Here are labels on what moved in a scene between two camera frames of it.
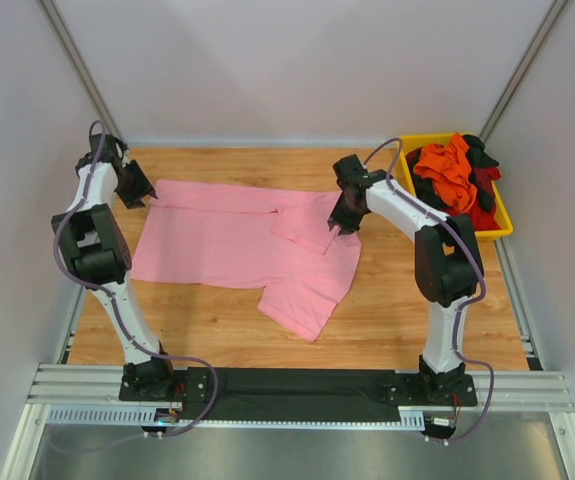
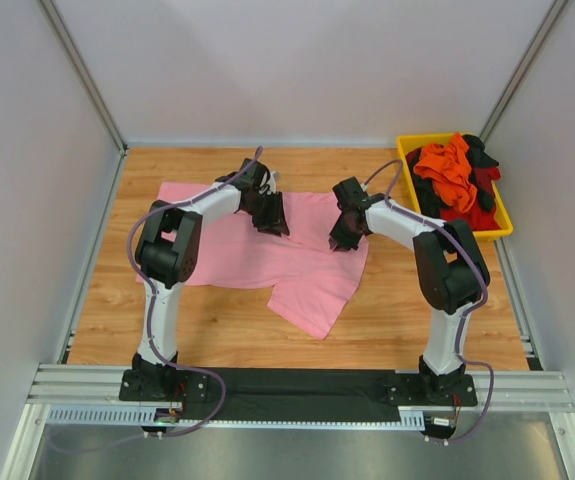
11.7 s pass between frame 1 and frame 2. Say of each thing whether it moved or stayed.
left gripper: moved
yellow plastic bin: stayed
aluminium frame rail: stayed
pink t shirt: stayed
